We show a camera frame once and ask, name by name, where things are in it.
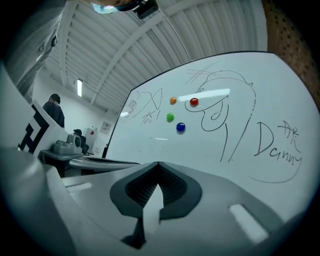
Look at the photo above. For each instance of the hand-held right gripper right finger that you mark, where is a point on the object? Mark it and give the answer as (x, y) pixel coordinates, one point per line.
(212, 200)

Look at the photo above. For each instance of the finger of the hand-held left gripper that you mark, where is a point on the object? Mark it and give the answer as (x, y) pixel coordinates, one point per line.
(105, 165)

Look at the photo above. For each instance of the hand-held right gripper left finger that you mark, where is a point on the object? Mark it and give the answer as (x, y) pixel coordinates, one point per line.
(100, 197)

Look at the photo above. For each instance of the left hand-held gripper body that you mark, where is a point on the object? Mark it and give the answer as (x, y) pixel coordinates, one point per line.
(65, 146)

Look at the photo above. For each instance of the blue round magnet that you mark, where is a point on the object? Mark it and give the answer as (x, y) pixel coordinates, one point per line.
(180, 127)

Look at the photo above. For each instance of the green round magnet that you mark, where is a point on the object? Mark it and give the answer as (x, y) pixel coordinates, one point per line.
(170, 117)

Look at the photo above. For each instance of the orange round magnet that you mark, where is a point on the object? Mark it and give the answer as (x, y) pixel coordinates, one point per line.
(173, 100)

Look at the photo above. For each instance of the red round magnet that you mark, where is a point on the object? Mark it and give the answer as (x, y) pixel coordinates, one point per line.
(194, 101)

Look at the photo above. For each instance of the white whiteboard with drawings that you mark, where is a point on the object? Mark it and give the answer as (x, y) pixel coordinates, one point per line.
(270, 105)

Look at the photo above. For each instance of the white cabinet with red label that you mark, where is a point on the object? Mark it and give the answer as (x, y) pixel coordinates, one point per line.
(91, 140)

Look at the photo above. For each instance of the long ceiling light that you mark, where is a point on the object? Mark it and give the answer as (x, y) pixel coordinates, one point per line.
(79, 87)

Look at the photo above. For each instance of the blue face mask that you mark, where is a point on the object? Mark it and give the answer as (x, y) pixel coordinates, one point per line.
(105, 7)

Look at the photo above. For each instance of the brown pegboard panel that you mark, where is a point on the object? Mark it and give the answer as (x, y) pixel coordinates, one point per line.
(292, 42)

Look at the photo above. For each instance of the white wall poster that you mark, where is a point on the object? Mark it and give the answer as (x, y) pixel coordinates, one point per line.
(106, 128)

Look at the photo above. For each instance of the black head-worn camera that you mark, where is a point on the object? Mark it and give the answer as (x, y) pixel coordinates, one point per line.
(146, 10)

